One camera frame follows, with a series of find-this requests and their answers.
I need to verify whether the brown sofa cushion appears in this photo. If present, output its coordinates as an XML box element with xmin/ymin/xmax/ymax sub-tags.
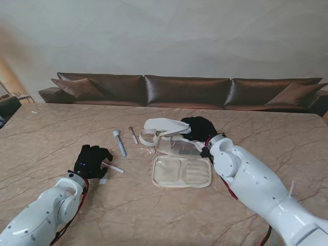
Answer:
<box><xmin>50</xmin><ymin>78</ymin><xmax>106</xmax><ymax>101</ymax></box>
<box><xmin>265</xmin><ymin>81</ymin><xmax>328</xmax><ymax>106</ymax></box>

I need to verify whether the blue handled makeup brush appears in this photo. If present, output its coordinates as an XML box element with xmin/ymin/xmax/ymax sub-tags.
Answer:
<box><xmin>112</xmin><ymin>129</ymin><xmax>127</xmax><ymax>157</ymax></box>

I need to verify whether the small wooden side table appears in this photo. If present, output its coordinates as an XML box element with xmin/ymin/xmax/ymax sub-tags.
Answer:
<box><xmin>15</xmin><ymin>93</ymin><xmax>35</xmax><ymax>104</ymax></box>

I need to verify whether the small white handled brush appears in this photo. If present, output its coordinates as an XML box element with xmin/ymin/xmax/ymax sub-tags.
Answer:
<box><xmin>128</xmin><ymin>126</ymin><xmax>139</xmax><ymax>145</ymax></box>

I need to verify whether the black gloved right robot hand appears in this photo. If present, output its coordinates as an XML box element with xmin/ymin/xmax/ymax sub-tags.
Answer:
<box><xmin>181</xmin><ymin>116</ymin><xmax>218</xmax><ymax>142</ymax></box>

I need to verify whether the brown leather sofa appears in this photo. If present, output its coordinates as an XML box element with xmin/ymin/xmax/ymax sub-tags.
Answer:
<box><xmin>38</xmin><ymin>72</ymin><xmax>328</xmax><ymax>117</ymax></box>

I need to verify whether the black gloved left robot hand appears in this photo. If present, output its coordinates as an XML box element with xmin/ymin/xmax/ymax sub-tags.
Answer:
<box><xmin>73</xmin><ymin>145</ymin><xmax>113</xmax><ymax>180</ymax></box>

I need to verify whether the red black right arm cable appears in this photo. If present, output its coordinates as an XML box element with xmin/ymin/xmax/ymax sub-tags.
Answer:
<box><xmin>221</xmin><ymin>176</ymin><xmax>272</xmax><ymax>246</ymax></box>

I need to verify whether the cream white cosmetics bag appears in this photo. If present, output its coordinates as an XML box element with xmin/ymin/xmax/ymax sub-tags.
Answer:
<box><xmin>139</xmin><ymin>117</ymin><xmax>213</xmax><ymax>188</ymax></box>

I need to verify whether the dark armchair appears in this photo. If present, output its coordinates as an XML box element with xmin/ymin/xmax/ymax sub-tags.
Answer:
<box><xmin>0</xmin><ymin>96</ymin><xmax>23</xmax><ymax>117</ymax></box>

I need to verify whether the pink bristle white handled brush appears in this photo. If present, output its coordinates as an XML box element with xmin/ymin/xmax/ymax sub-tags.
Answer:
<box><xmin>101</xmin><ymin>161</ymin><xmax>125</xmax><ymax>174</ymax></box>

